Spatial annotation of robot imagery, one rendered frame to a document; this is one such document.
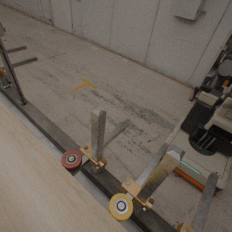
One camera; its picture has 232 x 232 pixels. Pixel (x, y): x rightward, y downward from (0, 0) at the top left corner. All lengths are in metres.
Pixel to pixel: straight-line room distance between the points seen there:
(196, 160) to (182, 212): 0.48
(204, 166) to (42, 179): 1.36
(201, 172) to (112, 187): 0.99
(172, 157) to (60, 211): 0.38
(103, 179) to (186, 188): 1.12
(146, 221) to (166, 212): 0.83
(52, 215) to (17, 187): 0.16
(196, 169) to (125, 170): 0.66
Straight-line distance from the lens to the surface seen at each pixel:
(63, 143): 0.92
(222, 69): 0.79
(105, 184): 0.80
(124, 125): 0.85
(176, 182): 1.75
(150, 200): 0.67
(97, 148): 0.60
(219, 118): 1.24
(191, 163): 1.58
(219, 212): 1.85
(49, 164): 0.64
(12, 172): 0.67
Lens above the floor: 1.45
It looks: 45 degrees down
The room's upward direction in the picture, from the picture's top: 8 degrees clockwise
